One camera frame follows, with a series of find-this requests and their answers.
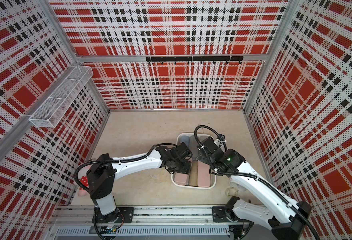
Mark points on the rubber band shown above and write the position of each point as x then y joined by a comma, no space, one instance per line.
231,192

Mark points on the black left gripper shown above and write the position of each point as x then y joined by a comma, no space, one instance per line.
186,169

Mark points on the white plastic storage tray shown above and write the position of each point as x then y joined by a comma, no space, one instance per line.
213,179

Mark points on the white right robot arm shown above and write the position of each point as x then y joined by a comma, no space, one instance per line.
285,217

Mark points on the pink glasses case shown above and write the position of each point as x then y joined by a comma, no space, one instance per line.
203,175
181,179

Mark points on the white wire mesh basket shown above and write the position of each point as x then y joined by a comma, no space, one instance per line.
52,110

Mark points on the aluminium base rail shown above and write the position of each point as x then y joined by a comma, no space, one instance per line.
74,222

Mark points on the pink plush toy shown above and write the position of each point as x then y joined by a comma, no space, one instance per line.
84,180

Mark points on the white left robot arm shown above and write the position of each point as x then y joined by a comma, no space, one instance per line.
97,177

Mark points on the white round tape dispenser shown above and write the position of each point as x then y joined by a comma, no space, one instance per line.
234,187

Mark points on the grey glasses case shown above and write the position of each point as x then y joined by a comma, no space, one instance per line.
193,146

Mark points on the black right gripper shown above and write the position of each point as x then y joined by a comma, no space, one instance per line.
202,158

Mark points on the beige glasses case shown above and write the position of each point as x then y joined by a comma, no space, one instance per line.
193,177

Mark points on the black wall hook rail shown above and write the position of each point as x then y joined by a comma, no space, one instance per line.
196,59

